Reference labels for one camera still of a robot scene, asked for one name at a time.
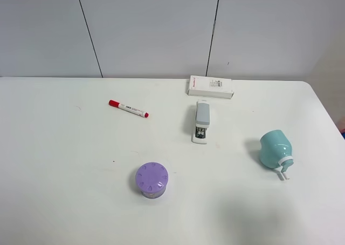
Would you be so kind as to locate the grey and white stapler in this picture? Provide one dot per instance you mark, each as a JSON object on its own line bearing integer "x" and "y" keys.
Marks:
{"x": 202, "y": 122}

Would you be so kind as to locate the white staples box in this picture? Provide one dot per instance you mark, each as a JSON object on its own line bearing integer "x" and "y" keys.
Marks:
{"x": 210, "y": 87}

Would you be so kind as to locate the red and white marker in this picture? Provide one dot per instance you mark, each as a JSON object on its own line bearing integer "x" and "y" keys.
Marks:
{"x": 129, "y": 109}

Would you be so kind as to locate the purple round container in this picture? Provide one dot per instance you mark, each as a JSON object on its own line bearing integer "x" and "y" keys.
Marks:
{"x": 152, "y": 179}

